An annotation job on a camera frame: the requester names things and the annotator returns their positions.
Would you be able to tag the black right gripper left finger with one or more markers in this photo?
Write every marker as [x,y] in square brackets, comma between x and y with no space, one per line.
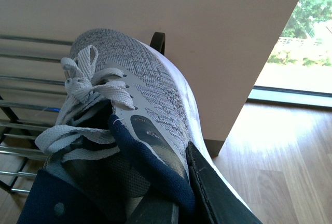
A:
[155,208]

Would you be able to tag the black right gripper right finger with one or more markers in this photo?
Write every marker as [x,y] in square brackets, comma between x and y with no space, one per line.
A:
[215,203]

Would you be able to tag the grey sneaker with navy lining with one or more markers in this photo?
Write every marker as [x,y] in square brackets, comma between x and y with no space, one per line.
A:
[122,133]

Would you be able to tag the black metal shoe rack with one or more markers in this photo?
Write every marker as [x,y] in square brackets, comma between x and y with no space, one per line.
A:
[25,126]

